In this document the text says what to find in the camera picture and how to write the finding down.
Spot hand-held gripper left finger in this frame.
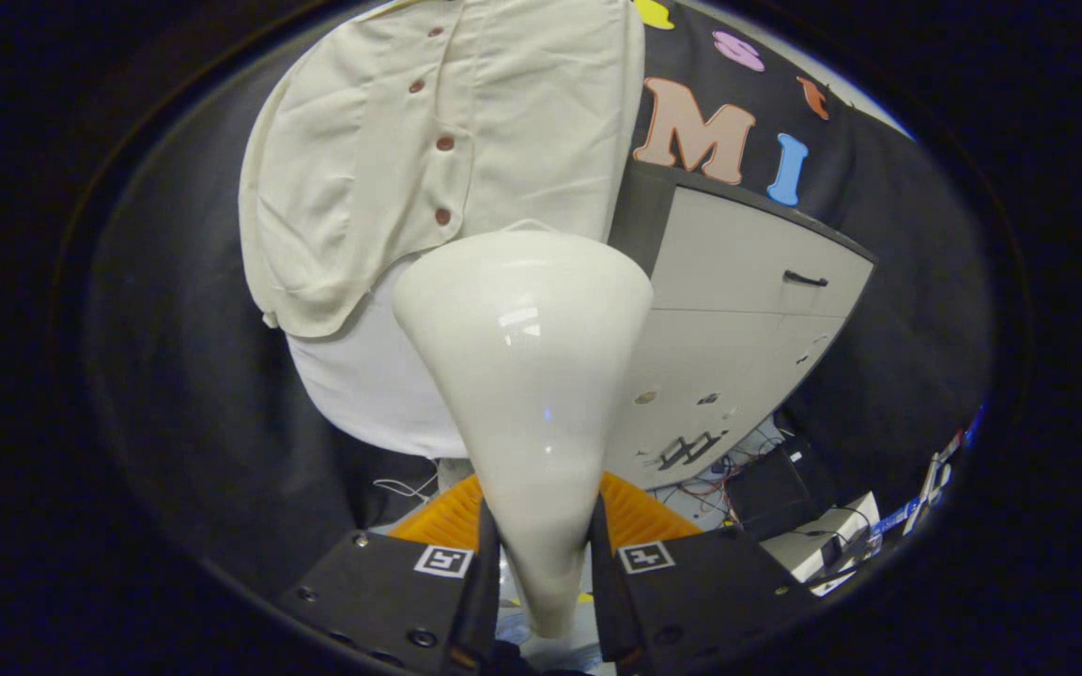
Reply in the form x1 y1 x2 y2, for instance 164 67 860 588
278 474 502 673

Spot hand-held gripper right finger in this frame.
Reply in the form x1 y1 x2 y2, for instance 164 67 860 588
590 471 824 669

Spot white garment steamer head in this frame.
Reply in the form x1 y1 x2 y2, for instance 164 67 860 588
391 230 655 639

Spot cream button-up shirt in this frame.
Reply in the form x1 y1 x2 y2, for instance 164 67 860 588
239 0 645 339

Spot black electronics box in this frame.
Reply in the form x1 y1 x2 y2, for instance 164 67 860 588
724 441 826 542

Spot white box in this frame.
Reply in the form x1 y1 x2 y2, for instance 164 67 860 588
785 492 882 585

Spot white cloth panel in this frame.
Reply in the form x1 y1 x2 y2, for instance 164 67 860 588
287 253 471 461

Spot grey and white cabinet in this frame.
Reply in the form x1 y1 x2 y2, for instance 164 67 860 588
602 160 878 491

